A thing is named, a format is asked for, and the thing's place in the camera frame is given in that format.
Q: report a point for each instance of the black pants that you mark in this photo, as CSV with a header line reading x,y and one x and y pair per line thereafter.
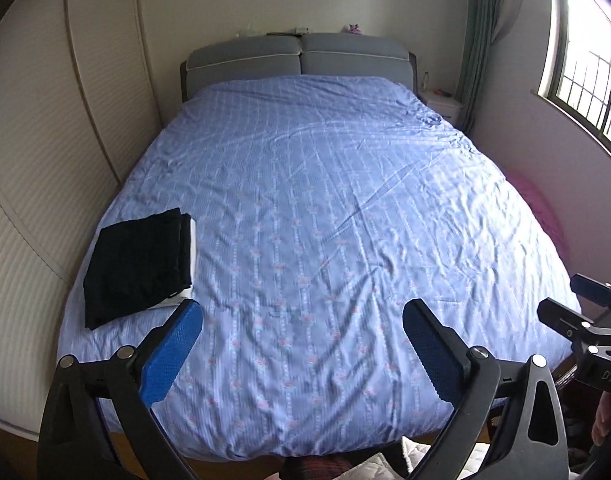
x,y
135,265

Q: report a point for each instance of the white quilted cloth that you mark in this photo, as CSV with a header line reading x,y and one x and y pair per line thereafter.
x,y
380,467

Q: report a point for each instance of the white nightstand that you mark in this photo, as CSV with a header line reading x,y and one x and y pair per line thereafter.
x,y
443,107

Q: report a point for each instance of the window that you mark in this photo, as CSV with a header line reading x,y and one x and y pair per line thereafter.
x,y
585,75

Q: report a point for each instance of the grey padded headboard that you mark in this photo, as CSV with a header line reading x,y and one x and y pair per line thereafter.
x,y
245,60

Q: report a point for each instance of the small purple toy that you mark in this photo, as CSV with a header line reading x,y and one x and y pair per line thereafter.
x,y
354,29

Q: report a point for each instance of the flat items on headboard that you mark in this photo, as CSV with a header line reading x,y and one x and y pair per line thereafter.
x,y
300,30

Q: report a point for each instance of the small clear bottle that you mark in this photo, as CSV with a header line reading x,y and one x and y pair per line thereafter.
x,y
425,81

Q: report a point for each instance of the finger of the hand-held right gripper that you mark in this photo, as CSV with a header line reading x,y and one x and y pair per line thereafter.
x,y
588,286
565,317

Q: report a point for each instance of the person's right hand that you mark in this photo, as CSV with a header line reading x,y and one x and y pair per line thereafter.
x,y
604,415

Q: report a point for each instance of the green curtain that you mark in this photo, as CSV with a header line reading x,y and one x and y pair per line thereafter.
x,y
480,35

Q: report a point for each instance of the blue floral bed sheet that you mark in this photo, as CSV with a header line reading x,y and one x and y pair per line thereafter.
x,y
335,210

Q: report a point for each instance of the folded beige garment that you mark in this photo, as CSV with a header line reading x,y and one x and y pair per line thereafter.
x,y
193,255

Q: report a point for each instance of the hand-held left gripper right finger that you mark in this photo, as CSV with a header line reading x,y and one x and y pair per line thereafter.
x,y
435,355

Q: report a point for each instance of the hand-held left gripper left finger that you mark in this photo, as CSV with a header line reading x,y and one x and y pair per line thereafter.
x,y
170,350

